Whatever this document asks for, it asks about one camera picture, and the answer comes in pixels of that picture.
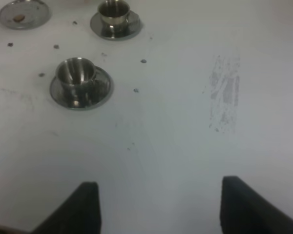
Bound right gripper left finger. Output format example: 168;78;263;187
32;182;102;234

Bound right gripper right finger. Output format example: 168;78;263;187
220;176;293;234

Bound teapot steel saucer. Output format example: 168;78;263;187
0;0;52;30

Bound near steel saucer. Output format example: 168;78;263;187
49;67;114;111

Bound near steel teacup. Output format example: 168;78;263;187
55;57;97;103

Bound steel teacup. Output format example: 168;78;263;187
98;0;130;28
55;57;97;103

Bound far steel saucer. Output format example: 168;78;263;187
90;11;143;40

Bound far steel teacup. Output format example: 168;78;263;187
98;0;130;28

